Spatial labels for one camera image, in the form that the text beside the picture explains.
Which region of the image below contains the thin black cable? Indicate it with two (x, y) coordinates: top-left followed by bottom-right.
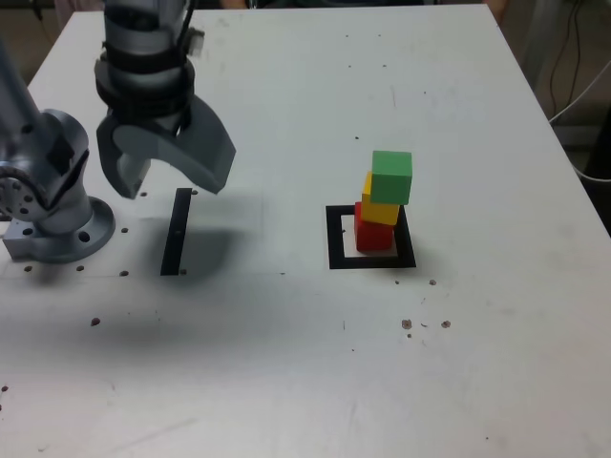
(548, 0), (583, 114)

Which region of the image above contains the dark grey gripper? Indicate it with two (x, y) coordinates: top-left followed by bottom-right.
(95, 97), (238, 200)

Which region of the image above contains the red cube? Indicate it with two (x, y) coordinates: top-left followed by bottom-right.
(353, 200), (395, 253)

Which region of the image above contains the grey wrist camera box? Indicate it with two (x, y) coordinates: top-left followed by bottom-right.
(187, 27), (207, 59)

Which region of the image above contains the green cube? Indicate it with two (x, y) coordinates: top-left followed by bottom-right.
(369, 150), (413, 206)

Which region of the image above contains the white cable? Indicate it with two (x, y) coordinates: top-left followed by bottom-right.
(547, 59), (611, 183)

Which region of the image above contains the black tape strip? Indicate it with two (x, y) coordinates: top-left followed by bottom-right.
(160, 187), (193, 277)

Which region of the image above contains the black tape square outline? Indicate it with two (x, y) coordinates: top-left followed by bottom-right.
(325, 204), (417, 270)

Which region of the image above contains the yellow cube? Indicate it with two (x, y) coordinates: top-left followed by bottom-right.
(361, 171), (401, 226)

